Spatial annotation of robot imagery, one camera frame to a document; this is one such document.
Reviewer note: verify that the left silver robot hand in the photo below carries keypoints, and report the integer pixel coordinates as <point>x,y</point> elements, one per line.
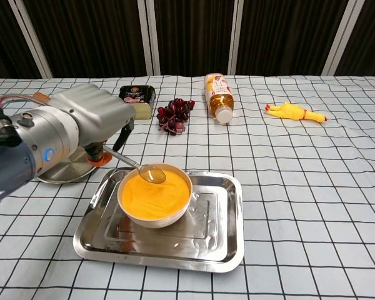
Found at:
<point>97,109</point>

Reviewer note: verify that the silver spoon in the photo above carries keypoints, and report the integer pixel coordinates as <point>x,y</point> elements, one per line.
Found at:
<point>153,176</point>

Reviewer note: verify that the round steel plate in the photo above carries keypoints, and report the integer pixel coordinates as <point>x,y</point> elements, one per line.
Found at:
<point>68,170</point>

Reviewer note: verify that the white bowl of orange powder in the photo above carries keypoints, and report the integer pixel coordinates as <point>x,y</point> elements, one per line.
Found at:
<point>156,200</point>

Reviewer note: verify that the rectangular steel tray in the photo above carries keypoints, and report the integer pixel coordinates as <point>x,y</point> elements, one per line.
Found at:
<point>175,250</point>

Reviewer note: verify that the dark luncheon meat can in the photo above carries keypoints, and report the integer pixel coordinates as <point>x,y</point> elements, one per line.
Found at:
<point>137,93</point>

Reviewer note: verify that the black folding partition screen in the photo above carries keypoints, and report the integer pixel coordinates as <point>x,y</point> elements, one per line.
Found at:
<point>97,31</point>

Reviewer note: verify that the bunch of red grapes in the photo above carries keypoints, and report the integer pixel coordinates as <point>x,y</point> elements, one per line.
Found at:
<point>175,114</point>

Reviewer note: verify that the amber tea bottle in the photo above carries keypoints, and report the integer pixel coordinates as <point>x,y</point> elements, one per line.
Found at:
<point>220,100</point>

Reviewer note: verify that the yellow rubber chicken toy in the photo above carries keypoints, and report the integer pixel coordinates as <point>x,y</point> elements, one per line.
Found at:
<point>289,112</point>

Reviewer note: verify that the white checkered tablecloth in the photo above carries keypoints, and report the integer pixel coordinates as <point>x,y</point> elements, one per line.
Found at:
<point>300,187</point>

